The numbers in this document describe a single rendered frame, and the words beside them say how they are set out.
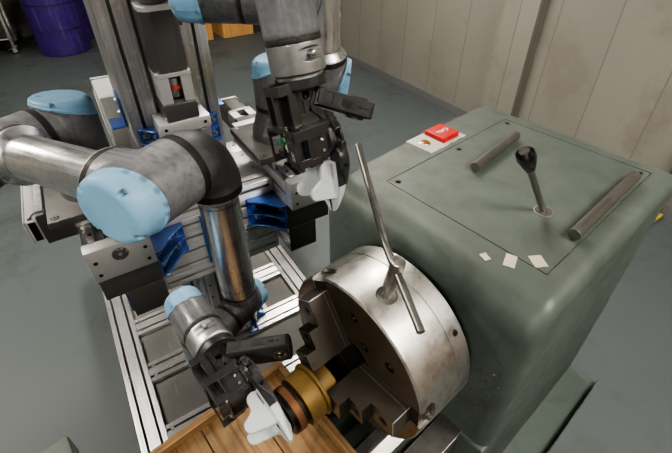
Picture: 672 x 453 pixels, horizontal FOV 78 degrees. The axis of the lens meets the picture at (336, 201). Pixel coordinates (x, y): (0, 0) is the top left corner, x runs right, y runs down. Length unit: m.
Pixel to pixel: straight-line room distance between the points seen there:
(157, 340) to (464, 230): 1.52
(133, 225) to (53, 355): 1.85
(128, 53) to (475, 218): 0.90
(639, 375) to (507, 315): 1.76
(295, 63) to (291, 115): 0.07
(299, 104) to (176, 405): 1.43
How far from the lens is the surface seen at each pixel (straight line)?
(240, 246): 0.84
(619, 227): 0.90
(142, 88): 1.23
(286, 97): 0.58
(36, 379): 2.41
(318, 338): 0.72
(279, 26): 0.55
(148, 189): 0.63
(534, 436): 1.42
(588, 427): 2.17
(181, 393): 1.84
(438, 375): 0.70
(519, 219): 0.83
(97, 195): 0.65
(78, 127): 1.05
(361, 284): 0.67
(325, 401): 0.72
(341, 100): 0.61
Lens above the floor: 1.74
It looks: 37 degrees down
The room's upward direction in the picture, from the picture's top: straight up
